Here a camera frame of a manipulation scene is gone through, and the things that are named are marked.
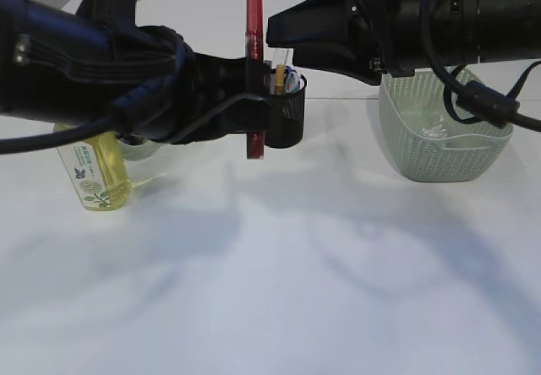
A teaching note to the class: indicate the red glitter pen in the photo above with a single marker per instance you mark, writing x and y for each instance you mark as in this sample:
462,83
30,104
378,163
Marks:
258,111

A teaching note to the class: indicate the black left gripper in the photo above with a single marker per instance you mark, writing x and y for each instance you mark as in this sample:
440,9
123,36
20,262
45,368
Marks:
191,97

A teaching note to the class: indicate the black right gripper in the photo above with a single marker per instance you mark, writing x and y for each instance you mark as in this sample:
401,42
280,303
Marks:
364,25

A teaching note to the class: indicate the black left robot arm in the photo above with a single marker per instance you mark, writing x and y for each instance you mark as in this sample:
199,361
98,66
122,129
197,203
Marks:
96,71

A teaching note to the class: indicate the green wavy glass bowl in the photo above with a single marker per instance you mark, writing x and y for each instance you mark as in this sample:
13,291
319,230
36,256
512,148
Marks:
136,148

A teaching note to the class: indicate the yellow tea bottle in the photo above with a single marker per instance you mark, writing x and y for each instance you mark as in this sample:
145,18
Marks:
97,172

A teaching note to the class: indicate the green woven plastic basket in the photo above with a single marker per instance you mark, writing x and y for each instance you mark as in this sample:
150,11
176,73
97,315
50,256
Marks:
424,142

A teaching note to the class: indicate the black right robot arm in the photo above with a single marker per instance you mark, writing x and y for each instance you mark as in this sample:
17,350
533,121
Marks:
447,35

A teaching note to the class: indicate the gold glitter pen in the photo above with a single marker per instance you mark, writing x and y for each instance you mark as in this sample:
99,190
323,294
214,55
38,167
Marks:
280,79

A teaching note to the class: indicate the blue scissors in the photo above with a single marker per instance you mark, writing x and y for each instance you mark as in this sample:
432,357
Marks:
293,81

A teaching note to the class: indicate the clear plastic ruler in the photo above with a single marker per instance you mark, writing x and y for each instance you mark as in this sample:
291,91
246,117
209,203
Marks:
282,57

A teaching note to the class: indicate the black mesh pen holder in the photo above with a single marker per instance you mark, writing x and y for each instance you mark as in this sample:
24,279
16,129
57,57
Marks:
287,115

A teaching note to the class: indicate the clear plastic sheet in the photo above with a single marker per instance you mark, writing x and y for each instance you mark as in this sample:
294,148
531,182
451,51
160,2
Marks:
433,126

